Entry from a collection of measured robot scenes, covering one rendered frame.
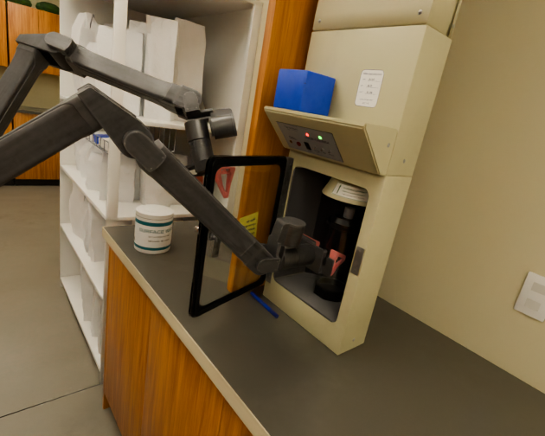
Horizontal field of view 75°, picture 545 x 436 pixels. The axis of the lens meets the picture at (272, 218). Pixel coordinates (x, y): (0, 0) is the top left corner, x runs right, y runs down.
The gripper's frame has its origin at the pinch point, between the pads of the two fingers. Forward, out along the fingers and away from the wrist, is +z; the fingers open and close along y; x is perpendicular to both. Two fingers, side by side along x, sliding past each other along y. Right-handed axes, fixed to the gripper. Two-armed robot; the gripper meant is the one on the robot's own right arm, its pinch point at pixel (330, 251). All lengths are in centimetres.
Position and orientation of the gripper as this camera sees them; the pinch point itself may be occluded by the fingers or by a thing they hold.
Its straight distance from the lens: 99.7
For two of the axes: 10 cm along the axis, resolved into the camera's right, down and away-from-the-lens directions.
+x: -2.0, 9.4, 2.7
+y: -6.2, -3.3, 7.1
